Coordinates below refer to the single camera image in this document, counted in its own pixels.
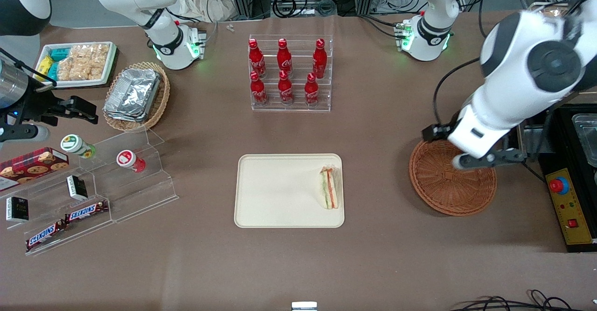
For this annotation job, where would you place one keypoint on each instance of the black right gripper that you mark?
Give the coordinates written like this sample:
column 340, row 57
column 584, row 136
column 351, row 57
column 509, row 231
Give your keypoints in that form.
column 35, row 106

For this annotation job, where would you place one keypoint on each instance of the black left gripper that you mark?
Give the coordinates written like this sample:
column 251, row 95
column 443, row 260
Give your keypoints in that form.
column 433, row 133

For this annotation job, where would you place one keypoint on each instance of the triangle sandwich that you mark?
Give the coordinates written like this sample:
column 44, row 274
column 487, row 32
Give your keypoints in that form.
column 330, row 187

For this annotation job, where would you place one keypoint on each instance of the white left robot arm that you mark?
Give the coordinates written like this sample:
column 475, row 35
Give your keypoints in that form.
column 513, row 68

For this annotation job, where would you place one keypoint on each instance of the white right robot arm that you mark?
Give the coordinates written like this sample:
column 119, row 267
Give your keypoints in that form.
column 163, row 45

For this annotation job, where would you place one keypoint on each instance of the aluminium foil tray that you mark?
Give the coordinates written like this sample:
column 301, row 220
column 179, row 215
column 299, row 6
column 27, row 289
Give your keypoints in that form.
column 133, row 92
column 123, row 118

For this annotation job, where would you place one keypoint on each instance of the white rectangular snack tray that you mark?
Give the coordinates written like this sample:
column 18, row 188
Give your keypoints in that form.
column 109, row 68

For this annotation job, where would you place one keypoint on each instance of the round brown wicker basket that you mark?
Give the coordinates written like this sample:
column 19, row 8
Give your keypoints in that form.
column 438, row 190

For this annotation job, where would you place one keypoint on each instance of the oval light wicker basket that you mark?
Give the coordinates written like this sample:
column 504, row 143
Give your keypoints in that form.
column 161, row 101

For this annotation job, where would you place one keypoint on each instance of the cream rectangular tray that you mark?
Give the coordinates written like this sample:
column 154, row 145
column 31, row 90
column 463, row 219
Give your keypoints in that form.
column 280, row 190

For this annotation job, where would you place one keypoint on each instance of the green lid drink cup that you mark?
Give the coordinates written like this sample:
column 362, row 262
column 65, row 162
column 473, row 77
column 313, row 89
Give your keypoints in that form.
column 74, row 144

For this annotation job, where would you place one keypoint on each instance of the clear rice cracker bag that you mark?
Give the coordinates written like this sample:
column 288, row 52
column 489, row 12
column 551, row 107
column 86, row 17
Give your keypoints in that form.
column 98, row 61
column 72, row 68

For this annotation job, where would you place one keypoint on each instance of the teal snack packet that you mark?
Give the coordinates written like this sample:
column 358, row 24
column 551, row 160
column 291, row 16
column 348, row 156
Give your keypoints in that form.
column 59, row 53
column 52, row 71

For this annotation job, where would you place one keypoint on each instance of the yellow snack packet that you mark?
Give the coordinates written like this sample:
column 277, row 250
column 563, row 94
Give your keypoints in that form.
column 43, row 65

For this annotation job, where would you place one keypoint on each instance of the red lid drink cup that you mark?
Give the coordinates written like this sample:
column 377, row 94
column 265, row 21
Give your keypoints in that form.
column 128, row 160

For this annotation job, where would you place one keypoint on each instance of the red plaid cookie box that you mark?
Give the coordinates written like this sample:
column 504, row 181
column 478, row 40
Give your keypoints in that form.
column 32, row 166

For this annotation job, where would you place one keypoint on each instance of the small black box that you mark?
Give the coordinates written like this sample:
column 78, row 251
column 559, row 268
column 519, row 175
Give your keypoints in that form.
column 77, row 187
column 17, row 208

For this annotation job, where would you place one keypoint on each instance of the clear acrylic step shelf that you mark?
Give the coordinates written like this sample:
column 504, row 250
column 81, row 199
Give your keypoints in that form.
column 130, row 194

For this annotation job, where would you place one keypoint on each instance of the grey metal plate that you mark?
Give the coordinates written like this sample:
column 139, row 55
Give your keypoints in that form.
column 531, row 141

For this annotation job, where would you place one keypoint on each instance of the Snickers chocolate bar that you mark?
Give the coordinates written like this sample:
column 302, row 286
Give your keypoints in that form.
column 86, row 211
column 44, row 235

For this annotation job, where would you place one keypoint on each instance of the red cola bottle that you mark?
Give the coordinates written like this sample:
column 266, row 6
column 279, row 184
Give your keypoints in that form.
column 258, row 91
column 285, row 89
column 311, row 92
column 256, row 59
column 284, row 59
column 320, row 61

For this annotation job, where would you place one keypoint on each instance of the black side platform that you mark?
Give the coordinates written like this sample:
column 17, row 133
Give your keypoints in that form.
column 559, row 138

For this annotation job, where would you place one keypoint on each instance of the clear acrylic bottle rack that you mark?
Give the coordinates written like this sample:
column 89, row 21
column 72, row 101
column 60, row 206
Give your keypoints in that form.
column 298, row 108

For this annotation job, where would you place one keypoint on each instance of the red emergency stop button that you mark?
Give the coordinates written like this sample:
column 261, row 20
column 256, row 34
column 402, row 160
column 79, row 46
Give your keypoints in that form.
column 558, row 185

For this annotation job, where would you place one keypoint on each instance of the clear plastic container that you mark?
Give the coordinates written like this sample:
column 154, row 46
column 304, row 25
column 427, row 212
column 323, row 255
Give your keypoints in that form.
column 585, row 138

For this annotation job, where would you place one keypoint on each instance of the yellow control panel box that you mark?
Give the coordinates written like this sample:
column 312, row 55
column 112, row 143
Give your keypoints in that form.
column 576, row 208

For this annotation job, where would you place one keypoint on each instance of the beige cloth bag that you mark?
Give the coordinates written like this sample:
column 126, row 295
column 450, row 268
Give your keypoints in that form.
column 205, row 1

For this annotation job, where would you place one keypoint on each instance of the bagged fried snack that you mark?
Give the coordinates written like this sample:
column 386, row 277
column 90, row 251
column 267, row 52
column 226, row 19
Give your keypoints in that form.
column 555, row 12

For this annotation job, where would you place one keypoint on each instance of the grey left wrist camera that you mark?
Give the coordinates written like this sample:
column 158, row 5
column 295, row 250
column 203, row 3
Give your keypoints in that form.
column 489, row 159

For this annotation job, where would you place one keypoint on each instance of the white table edge bracket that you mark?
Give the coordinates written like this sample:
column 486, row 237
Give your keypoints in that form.
column 304, row 306

